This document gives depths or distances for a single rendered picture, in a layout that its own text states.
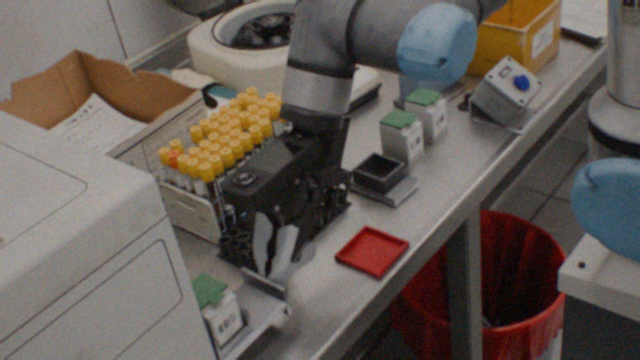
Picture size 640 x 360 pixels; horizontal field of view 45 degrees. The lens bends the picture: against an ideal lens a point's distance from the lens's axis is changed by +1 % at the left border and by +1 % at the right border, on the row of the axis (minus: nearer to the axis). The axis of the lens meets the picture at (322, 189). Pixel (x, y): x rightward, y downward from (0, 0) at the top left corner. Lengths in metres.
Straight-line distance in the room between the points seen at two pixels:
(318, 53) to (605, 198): 0.32
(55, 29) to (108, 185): 0.72
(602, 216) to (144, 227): 0.39
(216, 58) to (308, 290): 0.46
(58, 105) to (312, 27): 0.58
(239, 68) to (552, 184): 1.50
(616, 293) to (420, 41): 0.34
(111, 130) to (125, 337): 0.57
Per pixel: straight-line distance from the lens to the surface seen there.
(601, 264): 0.89
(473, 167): 1.08
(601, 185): 0.67
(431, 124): 1.11
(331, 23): 0.78
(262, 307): 0.85
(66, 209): 0.62
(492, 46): 1.25
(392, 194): 1.02
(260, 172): 0.77
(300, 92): 0.80
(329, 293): 0.91
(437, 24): 0.73
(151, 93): 1.15
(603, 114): 0.67
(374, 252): 0.95
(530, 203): 2.41
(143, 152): 1.01
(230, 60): 1.20
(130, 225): 0.63
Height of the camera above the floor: 1.51
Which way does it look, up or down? 37 degrees down
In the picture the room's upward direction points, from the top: 10 degrees counter-clockwise
